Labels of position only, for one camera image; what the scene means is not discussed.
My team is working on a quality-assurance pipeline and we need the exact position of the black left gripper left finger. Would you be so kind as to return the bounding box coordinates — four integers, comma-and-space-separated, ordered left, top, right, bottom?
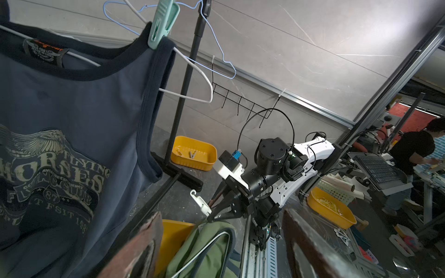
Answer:
97, 212, 163, 278

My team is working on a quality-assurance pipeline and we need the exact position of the black wire wall rack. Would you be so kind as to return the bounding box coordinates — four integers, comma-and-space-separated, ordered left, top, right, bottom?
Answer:
202, 56, 283, 127

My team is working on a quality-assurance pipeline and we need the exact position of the black clothes rack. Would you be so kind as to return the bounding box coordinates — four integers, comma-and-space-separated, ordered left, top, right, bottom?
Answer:
86, 0, 213, 278

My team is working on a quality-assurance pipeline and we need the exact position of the white wire hanger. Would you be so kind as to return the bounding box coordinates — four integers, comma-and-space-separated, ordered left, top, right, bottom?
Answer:
172, 231, 231, 278
1, 1, 213, 104

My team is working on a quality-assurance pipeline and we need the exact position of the black computer keyboard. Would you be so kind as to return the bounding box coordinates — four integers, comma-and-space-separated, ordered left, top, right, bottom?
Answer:
349, 152, 408, 190

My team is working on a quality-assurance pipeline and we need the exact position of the large yellow plastic tray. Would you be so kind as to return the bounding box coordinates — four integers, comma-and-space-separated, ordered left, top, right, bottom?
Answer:
154, 220, 194, 278

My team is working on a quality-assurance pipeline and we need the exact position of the person in black shirt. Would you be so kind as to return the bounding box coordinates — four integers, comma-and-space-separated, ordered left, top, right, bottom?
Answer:
382, 118, 445, 217

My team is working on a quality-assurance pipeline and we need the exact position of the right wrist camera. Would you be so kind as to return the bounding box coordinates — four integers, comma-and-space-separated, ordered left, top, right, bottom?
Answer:
213, 150, 245, 180

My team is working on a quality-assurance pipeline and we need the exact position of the yellow bin outside cell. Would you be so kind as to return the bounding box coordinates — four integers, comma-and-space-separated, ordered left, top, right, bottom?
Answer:
307, 187, 357, 229

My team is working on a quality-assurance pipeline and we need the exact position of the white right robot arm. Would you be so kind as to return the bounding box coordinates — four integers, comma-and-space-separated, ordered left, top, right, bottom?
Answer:
207, 133, 339, 250

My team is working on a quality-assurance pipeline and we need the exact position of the small yellow plastic tray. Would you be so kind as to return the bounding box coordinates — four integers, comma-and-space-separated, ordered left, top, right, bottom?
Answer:
170, 136, 217, 171

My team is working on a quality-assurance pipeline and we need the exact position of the light blue wire hanger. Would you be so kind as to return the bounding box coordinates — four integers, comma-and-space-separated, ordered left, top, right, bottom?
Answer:
102, 0, 237, 80

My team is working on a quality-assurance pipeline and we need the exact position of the metal base rail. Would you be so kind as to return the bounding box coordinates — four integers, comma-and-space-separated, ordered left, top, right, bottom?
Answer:
241, 217, 395, 278

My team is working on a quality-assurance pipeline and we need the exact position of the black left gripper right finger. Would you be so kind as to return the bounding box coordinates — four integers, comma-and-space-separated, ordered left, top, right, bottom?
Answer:
282, 209, 364, 278

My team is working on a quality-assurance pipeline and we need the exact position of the plain green tank top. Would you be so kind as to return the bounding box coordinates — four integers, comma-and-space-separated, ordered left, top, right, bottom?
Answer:
163, 221, 241, 278

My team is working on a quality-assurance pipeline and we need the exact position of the teal clothespin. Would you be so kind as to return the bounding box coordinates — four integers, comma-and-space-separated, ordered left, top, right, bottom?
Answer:
148, 0, 180, 50

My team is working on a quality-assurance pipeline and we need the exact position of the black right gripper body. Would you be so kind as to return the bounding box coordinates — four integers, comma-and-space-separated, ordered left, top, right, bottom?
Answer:
226, 180, 264, 217

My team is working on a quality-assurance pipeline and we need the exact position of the dark grey tank top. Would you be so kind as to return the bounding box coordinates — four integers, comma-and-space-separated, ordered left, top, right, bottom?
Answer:
1, 1, 176, 278

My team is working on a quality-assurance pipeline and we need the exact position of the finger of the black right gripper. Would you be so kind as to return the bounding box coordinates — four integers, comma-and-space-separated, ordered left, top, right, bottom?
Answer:
208, 182, 229, 208
207, 194, 243, 222

